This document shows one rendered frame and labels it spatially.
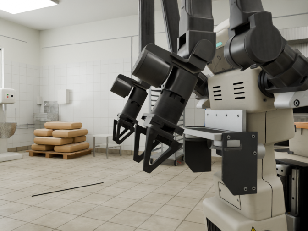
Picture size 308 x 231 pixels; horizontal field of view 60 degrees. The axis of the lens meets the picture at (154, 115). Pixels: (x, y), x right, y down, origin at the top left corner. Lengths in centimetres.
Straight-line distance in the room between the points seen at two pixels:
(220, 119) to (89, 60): 579
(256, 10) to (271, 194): 48
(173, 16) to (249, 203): 67
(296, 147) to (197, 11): 68
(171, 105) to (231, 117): 30
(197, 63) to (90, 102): 591
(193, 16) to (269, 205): 53
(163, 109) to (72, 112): 625
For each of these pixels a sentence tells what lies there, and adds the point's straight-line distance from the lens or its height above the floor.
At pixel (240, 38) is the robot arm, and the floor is 112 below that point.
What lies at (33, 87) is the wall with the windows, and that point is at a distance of 737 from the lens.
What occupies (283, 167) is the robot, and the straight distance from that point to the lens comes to 95.
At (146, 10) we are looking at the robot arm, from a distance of 100.
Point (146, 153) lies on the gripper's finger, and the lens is 47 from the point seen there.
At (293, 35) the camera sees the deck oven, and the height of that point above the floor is 191.
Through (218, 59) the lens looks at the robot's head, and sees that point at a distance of 84.
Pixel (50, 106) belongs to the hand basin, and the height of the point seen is 106.
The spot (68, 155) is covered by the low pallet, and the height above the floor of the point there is 7.
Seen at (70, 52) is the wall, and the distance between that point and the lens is 689.
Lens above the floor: 97
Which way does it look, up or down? 1 degrees down
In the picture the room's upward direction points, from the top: straight up
